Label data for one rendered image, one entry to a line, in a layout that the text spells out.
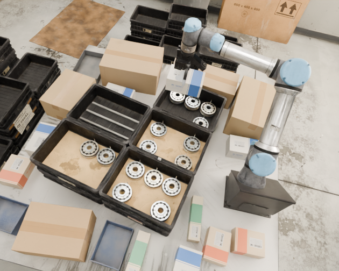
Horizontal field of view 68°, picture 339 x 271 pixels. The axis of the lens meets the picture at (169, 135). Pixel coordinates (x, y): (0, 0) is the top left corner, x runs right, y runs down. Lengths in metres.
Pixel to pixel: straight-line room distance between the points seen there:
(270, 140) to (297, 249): 1.46
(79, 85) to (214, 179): 1.06
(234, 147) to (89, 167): 0.89
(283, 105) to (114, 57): 1.18
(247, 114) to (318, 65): 2.44
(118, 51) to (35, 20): 2.16
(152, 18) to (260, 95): 1.80
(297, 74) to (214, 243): 0.90
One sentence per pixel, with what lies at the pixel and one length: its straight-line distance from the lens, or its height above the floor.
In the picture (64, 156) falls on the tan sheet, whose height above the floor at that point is 0.83.
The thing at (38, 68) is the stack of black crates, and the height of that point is 0.38.
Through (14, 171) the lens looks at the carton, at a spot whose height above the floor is 0.77.
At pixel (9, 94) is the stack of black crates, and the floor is 0.49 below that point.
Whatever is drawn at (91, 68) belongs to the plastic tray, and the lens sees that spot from 2.09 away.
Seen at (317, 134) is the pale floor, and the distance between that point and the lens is 3.18.
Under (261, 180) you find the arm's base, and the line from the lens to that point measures 1.41.
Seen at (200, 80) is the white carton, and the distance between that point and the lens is 1.44.
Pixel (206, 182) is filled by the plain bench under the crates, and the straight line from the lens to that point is 1.59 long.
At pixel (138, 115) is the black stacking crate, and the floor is 0.83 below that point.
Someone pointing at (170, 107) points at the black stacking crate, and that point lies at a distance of 1.67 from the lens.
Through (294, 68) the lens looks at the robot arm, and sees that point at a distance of 1.18.
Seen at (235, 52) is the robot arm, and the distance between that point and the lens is 1.33.
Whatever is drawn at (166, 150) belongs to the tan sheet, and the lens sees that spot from 1.49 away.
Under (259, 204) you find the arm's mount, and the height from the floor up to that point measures 0.86.
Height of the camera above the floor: 2.14
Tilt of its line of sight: 58 degrees down
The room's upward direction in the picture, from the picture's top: 12 degrees clockwise
